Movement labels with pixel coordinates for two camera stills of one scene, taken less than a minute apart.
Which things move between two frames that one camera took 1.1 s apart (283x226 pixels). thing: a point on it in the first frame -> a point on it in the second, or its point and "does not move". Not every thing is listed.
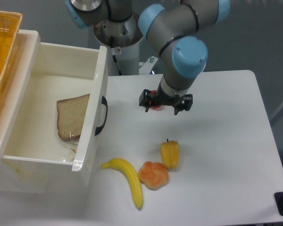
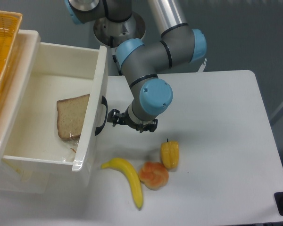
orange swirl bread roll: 153,175 does not move
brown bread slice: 70,115 does not move
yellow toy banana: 132,173 does not move
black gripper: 159,98 -> 115,117
